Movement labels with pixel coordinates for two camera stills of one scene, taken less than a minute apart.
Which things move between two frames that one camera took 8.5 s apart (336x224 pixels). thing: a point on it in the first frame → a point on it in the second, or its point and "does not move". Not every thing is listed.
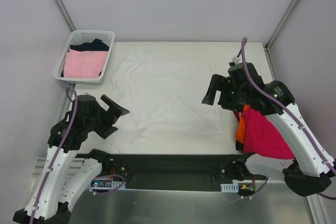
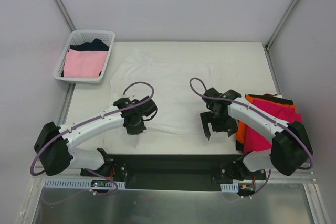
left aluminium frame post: (61, 9) does not move
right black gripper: (222, 93) → (219, 123)
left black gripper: (108, 119) → (135, 128)
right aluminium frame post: (292, 5) does not move
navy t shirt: (97, 45) does not move
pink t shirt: (84, 64) does not move
